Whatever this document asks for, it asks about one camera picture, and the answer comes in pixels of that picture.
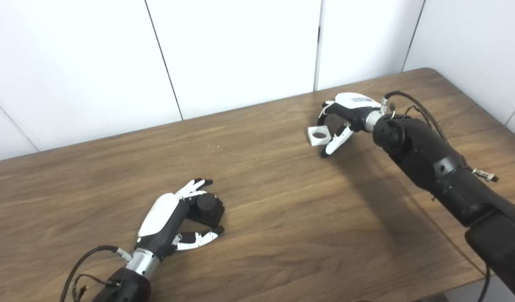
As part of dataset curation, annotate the black peg with square base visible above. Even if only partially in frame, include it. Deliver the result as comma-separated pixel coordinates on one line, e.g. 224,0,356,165
186,192,225,229

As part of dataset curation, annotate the white square piece with hole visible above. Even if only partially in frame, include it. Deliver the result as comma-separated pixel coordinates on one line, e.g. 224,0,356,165
307,126,332,146

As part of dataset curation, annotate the black cable at left wrist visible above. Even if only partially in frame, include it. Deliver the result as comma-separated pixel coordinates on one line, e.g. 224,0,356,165
60,245,132,302

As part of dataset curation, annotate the black cable at right wrist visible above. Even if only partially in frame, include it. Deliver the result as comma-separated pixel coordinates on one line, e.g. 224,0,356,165
383,91,499,182

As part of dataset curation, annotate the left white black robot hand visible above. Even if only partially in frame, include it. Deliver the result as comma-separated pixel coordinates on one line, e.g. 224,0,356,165
134,179,225,258

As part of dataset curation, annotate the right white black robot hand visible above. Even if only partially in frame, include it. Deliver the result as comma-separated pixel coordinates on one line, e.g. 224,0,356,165
317,92,382,159

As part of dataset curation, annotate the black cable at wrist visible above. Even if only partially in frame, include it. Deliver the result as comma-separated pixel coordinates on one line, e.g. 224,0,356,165
383,91,499,182
60,245,132,302

